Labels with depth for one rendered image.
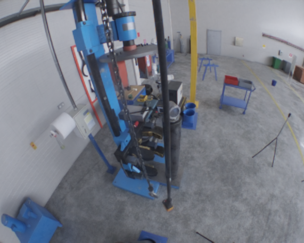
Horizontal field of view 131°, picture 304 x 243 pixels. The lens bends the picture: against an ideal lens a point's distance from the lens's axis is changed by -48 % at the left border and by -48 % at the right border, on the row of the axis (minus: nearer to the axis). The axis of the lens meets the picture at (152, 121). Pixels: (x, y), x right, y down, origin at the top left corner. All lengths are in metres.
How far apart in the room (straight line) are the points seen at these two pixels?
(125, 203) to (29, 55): 3.16
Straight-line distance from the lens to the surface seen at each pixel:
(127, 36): 1.17
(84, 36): 1.21
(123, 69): 1.13
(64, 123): 1.70
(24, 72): 2.71
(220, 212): 2.56
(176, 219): 2.40
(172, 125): 1.36
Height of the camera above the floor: 2.38
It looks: 40 degrees down
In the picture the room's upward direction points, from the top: 8 degrees counter-clockwise
